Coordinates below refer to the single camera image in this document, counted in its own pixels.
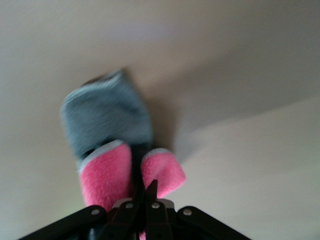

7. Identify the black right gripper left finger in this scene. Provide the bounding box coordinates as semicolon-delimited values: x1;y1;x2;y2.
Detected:
17;198;140;240

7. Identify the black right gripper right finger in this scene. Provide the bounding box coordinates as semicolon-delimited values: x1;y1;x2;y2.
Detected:
145;179;254;240

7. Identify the pink and grey cloth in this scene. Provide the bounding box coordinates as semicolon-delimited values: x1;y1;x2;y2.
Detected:
59;68;188;240

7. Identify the brown table cover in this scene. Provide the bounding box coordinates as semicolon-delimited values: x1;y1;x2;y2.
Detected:
0;0;320;240

